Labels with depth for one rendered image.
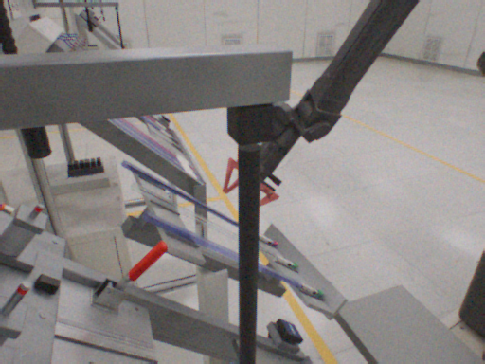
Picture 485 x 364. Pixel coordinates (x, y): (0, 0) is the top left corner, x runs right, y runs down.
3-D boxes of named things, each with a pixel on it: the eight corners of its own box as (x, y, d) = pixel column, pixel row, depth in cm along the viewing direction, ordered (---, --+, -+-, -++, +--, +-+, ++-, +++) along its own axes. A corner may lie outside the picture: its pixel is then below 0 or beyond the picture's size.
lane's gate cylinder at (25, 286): (10, 309, 21) (32, 282, 21) (8, 317, 21) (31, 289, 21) (0, 306, 21) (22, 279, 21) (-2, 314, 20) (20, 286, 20)
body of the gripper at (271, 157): (258, 174, 68) (280, 144, 67) (236, 156, 76) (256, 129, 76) (278, 189, 72) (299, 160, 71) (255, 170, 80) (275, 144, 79)
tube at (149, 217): (315, 294, 86) (319, 289, 86) (319, 298, 85) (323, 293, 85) (142, 216, 56) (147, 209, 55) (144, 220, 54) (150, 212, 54)
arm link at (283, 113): (334, 131, 68) (320, 102, 73) (306, 98, 60) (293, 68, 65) (283, 162, 73) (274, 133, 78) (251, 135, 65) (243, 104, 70)
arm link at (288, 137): (310, 134, 73) (293, 124, 77) (294, 116, 68) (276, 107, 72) (290, 160, 73) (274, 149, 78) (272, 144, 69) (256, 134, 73)
